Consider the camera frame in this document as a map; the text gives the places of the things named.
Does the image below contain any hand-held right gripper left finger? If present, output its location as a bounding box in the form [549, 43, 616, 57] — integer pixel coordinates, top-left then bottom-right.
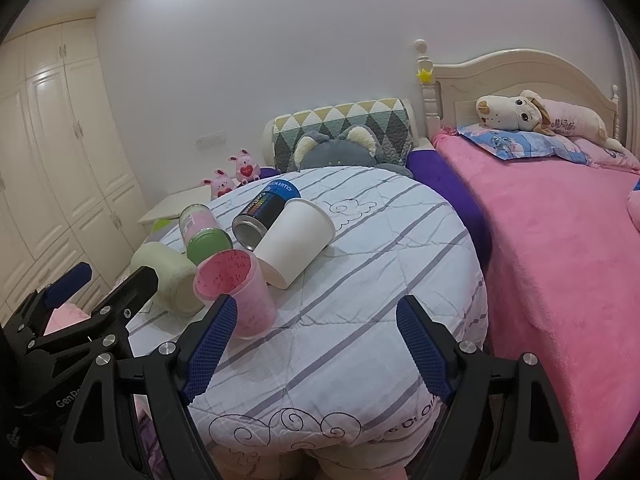
[52, 294, 238, 480]

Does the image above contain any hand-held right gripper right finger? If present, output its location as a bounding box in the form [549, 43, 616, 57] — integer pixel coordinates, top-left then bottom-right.
[395, 294, 588, 480]

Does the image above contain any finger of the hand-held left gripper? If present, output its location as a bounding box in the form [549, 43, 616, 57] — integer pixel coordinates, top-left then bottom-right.
[29, 265, 160, 372]
[2, 261, 95, 342]

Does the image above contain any translucent pink plastic cup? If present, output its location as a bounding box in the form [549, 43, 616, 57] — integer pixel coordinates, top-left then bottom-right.
[193, 249, 278, 338]

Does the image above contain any pale green cup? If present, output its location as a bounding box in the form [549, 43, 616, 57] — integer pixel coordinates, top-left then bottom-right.
[130, 241, 205, 317]

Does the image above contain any white paper cup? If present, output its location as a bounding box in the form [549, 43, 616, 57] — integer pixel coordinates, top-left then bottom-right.
[254, 198, 337, 291]

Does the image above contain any white nightstand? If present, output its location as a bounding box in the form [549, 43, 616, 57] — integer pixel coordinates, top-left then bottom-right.
[138, 187, 221, 233]

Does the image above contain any pink jar with green lid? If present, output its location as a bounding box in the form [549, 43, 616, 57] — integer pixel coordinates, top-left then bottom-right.
[178, 203, 234, 266]

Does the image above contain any pink bunny toy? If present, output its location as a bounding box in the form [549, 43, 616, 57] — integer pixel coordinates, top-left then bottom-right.
[228, 149, 262, 184]
[201, 169, 236, 200]

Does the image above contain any cream wardrobe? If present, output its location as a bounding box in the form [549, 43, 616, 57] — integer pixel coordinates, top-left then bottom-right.
[0, 17, 151, 321]

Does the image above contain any dark can with blue lid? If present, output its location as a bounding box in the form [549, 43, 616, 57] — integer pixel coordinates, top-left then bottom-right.
[231, 176, 302, 251]

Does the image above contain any pink fleece blanket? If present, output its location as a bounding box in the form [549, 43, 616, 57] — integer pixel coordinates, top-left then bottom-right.
[431, 127, 640, 480]

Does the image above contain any purple bed sheet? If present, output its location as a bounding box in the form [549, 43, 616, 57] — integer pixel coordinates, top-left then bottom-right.
[406, 150, 494, 281]

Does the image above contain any grey plush toy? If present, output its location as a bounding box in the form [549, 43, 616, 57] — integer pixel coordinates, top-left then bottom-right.
[287, 126, 416, 179]

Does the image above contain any blue printed pillow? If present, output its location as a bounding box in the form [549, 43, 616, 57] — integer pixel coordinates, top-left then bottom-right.
[456, 122, 594, 166]

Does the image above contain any triangle patterned cushion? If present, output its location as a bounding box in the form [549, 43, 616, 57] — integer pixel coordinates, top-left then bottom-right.
[263, 98, 420, 172]

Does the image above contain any dog plush pillow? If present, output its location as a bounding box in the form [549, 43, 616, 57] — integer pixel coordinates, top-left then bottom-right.
[475, 90, 628, 154]

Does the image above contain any pink printed pillow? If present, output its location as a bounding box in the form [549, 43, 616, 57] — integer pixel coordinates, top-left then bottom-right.
[570, 136, 640, 171]

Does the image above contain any cream bed headboard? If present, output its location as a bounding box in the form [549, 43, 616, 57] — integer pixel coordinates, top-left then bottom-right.
[412, 39, 631, 145]

